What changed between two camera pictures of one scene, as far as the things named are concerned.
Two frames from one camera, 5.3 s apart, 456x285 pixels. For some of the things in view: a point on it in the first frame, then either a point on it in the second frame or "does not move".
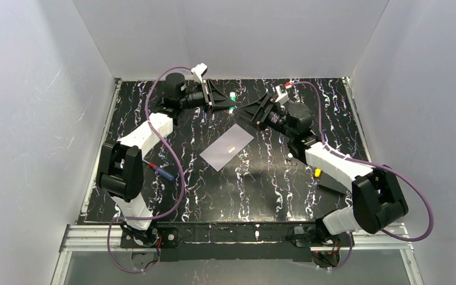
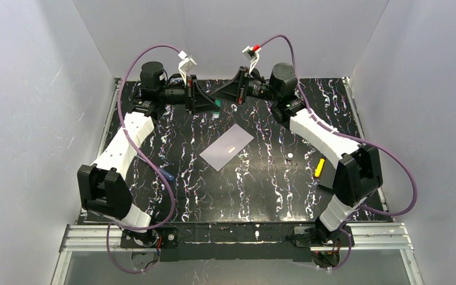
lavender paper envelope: (226, 148) does not move
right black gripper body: (262, 114) -> (242, 88)
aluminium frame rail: (391, 237) does not move
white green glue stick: (233, 97) -> (216, 114)
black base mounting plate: (233, 241) does not move
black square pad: (331, 183) does not move
